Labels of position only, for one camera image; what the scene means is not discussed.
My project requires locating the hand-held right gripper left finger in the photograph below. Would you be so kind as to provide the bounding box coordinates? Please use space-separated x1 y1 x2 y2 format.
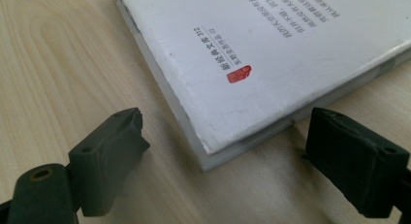
67 107 151 218

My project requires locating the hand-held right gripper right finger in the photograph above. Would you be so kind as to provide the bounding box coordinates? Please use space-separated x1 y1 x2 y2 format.
301 107 411 219

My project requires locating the white book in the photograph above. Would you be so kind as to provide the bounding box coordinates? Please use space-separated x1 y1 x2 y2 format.
111 0 411 173

